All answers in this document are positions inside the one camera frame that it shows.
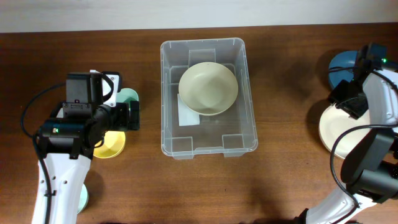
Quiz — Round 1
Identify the cream bowl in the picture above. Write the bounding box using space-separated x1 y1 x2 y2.
178 62 239 116
318 106 370 159

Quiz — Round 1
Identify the mint green plastic cup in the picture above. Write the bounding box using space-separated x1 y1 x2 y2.
116 88 139 103

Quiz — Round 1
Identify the dark blue bowl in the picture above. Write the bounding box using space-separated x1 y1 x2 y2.
328 50 398 91

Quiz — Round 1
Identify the yellow small bowl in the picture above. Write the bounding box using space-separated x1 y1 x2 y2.
93 131 126 159

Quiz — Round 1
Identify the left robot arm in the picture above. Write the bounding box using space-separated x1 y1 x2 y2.
32 70 140 223

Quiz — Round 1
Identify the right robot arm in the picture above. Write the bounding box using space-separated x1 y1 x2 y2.
294 43 397 223

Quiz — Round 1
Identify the white label in container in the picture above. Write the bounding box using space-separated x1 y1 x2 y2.
177 94 200 126

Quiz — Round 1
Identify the clear plastic storage container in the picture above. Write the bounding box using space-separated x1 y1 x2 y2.
160 37 259 159

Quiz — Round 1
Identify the mint green small bowl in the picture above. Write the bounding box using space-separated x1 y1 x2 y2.
77 184 89 214

